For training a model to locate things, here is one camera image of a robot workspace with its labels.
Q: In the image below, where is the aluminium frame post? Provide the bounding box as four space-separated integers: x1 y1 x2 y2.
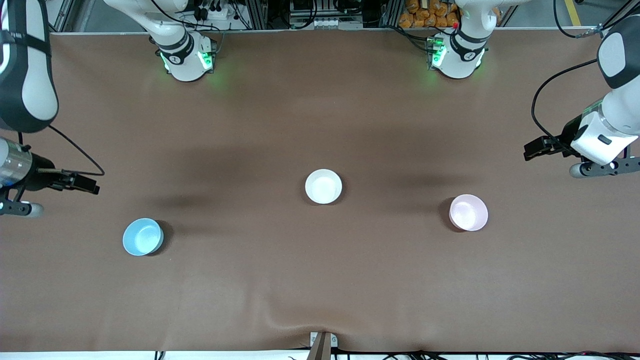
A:
597 0 640 36
47 0 76 34

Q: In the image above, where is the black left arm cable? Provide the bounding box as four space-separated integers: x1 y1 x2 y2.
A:
531 59 601 147

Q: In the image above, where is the blue bowl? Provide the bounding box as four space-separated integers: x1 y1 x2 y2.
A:
122 217 164 257

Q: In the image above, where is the bag of orange items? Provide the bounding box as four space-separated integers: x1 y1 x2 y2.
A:
398 0 461 29

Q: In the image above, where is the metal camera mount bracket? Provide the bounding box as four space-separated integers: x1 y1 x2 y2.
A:
310 331 338 360

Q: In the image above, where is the aluminium equipment rack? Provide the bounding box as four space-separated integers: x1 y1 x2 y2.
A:
245 0 401 31

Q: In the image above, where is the brown table mat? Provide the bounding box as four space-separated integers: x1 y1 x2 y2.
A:
0 29 640 354

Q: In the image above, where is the pink bowl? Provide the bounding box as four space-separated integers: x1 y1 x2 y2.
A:
449 194 489 232

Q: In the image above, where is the white bowl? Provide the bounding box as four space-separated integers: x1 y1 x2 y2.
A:
305 169 343 205

